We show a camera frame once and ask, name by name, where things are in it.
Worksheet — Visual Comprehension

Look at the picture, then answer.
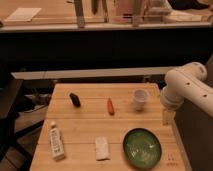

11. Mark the white paper cup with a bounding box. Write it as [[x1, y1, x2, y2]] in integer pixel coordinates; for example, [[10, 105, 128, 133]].
[[133, 89, 149, 111]]

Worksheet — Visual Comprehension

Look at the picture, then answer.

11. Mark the wooden post right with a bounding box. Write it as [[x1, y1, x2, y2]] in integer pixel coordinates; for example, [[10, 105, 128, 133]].
[[132, 0, 142, 27]]

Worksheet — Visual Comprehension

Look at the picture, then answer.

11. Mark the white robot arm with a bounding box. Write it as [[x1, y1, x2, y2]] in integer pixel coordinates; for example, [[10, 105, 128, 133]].
[[160, 62, 213, 118]]

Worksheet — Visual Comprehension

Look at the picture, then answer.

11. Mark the white paper sheet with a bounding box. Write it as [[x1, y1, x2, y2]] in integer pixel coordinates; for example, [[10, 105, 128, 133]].
[[5, 8, 41, 22]]

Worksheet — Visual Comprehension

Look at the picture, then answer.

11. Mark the black eraser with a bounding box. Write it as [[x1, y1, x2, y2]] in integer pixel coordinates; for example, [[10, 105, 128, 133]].
[[70, 93, 81, 107]]

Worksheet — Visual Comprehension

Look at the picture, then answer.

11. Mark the orange carrot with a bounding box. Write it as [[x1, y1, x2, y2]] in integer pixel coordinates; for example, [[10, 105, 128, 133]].
[[107, 98, 114, 115]]

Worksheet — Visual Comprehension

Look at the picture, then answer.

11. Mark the green glass bowl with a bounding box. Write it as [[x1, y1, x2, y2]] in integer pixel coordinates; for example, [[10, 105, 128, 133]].
[[123, 128, 162, 170]]

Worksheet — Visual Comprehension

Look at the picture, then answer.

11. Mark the white tube with label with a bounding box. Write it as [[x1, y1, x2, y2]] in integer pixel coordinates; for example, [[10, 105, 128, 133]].
[[49, 122, 65, 161]]

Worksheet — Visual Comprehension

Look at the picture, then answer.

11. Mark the wooden post left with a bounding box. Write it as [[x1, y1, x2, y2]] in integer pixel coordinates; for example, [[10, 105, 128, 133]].
[[74, 0, 85, 28]]

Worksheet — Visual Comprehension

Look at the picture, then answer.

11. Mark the wooden post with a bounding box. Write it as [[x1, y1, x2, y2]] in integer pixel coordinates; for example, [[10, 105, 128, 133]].
[[132, 0, 142, 27], [74, 0, 85, 28]]

